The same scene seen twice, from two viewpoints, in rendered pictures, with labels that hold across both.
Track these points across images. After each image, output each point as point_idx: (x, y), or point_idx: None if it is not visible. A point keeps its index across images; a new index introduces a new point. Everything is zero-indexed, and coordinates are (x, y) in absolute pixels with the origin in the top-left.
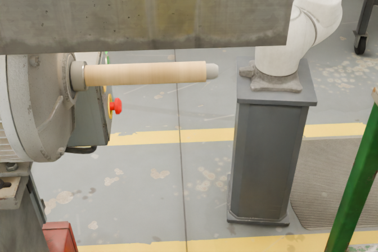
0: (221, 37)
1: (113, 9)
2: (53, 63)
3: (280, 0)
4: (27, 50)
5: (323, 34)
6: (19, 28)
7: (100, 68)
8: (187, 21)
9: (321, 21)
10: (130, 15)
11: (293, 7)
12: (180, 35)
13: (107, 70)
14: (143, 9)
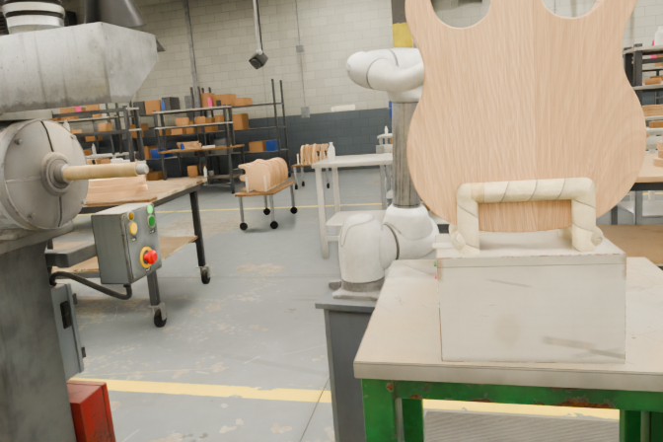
0: (78, 99)
1: (26, 85)
2: (38, 154)
3: (101, 74)
4: None
5: (407, 246)
6: None
7: (75, 166)
8: (59, 90)
9: (403, 232)
10: (34, 88)
11: (367, 215)
12: (57, 99)
13: (77, 167)
14: (38, 84)
